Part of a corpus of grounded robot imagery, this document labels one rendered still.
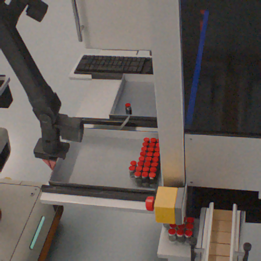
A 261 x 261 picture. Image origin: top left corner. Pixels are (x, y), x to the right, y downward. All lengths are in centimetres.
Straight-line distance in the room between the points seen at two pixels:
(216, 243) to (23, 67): 69
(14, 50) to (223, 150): 59
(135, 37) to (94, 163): 83
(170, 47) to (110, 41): 126
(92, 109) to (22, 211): 74
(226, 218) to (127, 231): 121
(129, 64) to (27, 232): 90
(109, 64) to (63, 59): 174
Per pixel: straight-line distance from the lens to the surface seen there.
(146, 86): 188
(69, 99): 339
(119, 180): 151
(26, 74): 129
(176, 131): 116
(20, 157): 303
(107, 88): 190
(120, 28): 222
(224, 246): 128
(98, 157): 160
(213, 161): 122
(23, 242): 221
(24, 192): 241
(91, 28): 226
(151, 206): 127
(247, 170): 124
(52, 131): 141
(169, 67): 105
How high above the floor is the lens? 197
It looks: 42 degrees down
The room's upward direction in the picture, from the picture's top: 8 degrees counter-clockwise
